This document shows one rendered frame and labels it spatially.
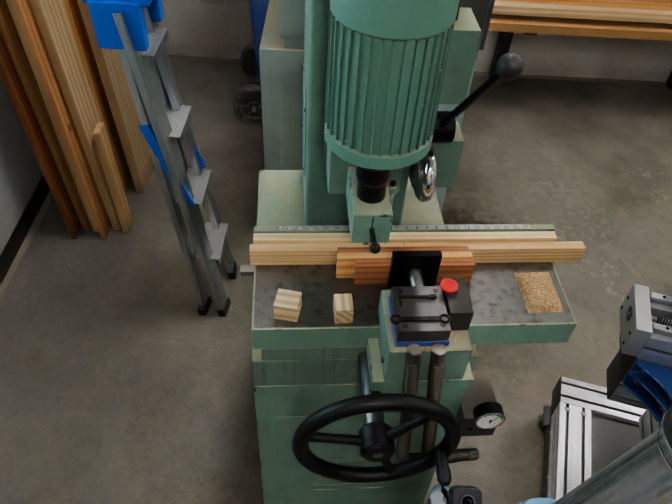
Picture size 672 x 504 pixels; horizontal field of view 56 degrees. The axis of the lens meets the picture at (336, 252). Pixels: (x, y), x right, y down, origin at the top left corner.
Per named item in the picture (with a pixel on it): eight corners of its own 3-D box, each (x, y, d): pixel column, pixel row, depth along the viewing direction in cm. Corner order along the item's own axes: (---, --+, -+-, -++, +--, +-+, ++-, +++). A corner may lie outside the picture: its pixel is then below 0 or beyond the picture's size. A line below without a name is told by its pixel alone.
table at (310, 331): (249, 394, 109) (247, 376, 105) (254, 265, 130) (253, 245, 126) (585, 385, 114) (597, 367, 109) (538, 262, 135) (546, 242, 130)
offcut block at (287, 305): (273, 318, 113) (273, 305, 111) (278, 301, 116) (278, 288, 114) (297, 322, 113) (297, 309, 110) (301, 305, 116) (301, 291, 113)
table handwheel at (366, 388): (276, 486, 112) (316, 404, 92) (277, 389, 126) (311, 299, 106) (426, 495, 119) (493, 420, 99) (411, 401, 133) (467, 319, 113)
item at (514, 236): (254, 258, 123) (253, 240, 120) (254, 250, 125) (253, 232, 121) (550, 255, 128) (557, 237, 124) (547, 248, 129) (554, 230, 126)
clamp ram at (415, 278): (391, 313, 115) (397, 281, 108) (387, 282, 120) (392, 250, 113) (440, 312, 116) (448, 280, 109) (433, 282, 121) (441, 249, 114)
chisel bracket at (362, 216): (350, 249, 115) (353, 215, 108) (345, 198, 124) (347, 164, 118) (390, 249, 115) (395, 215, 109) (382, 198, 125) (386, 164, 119)
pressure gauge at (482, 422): (470, 434, 131) (478, 414, 125) (466, 417, 134) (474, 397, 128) (499, 433, 132) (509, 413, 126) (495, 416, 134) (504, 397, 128)
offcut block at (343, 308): (332, 307, 116) (333, 293, 113) (350, 306, 116) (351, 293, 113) (334, 324, 113) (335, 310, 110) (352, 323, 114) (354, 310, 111)
